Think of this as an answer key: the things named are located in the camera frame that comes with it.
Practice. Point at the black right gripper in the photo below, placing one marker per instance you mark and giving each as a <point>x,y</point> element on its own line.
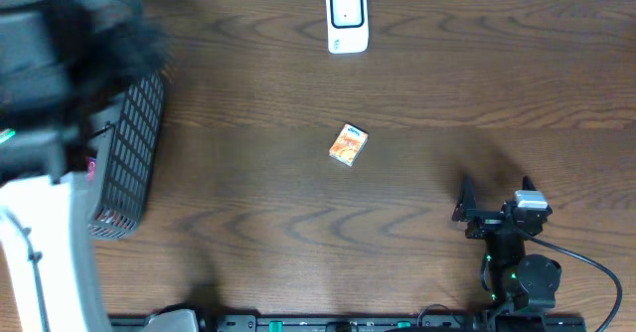
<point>467,211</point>

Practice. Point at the small orange tissue pack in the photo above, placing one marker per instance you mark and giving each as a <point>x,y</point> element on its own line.
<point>348,144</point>

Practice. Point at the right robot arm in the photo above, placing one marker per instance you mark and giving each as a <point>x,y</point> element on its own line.
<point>523,286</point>

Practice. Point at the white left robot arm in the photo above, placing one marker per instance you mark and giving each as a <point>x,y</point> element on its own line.
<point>48,249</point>

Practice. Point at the white barcode scanner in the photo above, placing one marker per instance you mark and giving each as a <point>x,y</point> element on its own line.
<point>347,26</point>

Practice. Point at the grey plastic basket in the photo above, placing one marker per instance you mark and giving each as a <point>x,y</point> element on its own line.
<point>82,90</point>

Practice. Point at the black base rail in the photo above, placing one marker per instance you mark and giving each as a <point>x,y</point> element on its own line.
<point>446,322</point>

